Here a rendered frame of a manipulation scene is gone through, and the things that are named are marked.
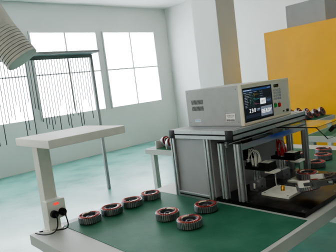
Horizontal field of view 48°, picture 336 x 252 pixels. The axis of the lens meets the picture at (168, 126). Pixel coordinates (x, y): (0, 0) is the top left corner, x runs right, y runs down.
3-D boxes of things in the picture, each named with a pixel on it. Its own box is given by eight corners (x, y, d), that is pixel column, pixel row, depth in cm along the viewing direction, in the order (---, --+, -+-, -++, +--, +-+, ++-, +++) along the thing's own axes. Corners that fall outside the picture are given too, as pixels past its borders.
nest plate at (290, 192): (305, 190, 186) (304, 188, 186) (289, 199, 176) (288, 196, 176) (278, 186, 197) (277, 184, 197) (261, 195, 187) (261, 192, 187)
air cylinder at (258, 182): (266, 187, 198) (265, 177, 197) (258, 191, 193) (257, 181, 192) (258, 186, 202) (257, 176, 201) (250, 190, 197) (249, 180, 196)
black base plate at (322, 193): (366, 178, 199) (365, 174, 199) (305, 218, 157) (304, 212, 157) (285, 171, 234) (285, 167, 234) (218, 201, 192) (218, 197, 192)
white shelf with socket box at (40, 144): (137, 221, 178) (124, 125, 173) (65, 251, 153) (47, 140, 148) (98, 209, 204) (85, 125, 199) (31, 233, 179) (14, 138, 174)
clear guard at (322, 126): (349, 130, 201) (348, 119, 200) (328, 139, 185) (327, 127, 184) (292, 130, 225) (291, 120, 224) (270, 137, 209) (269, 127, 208)
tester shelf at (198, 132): (305, 118, 221) (305, 110, 221) (233, 140, 176) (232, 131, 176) (244, 119, 254) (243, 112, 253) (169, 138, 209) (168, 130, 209)
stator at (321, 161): (329, 166, 231) (329, 160, 230) (313, 169, 229) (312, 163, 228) (319, 163, 242) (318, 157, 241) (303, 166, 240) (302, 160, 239)
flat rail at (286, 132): (304, 129, 219) (304, 124, 219) (239, 151, 179) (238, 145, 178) (303, 129, 220) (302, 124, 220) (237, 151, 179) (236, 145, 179)
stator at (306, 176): (323, 176, 201) (322, 169, 201) (310, 181, 195) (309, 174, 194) (304, 174, 210) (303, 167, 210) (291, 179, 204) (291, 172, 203)
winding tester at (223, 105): (291, 113, 215) (287, 77, 213) (244, 126, 187) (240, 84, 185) (236, 115, 245) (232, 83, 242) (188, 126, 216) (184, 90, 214)
